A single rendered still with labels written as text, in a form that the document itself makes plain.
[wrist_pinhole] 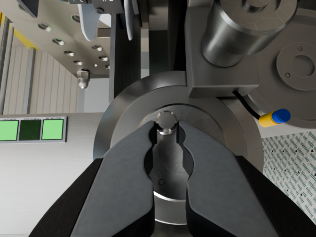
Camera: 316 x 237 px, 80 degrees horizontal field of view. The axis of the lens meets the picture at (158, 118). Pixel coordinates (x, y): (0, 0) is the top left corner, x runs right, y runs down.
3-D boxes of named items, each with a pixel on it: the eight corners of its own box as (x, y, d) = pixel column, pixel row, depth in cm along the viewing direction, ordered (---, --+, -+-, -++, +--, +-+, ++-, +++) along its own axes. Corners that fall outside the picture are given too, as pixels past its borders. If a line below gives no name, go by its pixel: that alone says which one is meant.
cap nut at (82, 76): (88, 70, 51) (87, 86, 50) (92, 75, 54) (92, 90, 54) (74, 70, 51) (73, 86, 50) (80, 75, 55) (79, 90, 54)
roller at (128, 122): (243, 85, 17) (252, 227, 15) (194, 126, 42) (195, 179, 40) (113, 84, 17) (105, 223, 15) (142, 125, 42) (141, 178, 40)
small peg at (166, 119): (178, 130, 12) (156, 132, 12) (175, 134, 15) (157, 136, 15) (176, 108, 12) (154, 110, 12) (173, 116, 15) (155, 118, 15)
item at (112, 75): (117, -56, 22) (113, 102, 18) (140, 51, 45) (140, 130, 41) (113, -56, 22) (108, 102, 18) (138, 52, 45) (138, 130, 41)
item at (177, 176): (161, 223, 14) (113, 131, 15) (161, 214, 16) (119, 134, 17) (248, 169, 14) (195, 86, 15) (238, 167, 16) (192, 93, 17)
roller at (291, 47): (357, 5, 18) (386, 128, 16) (244, 90, 43) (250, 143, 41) (232, 9, 19) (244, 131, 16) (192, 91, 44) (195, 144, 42)
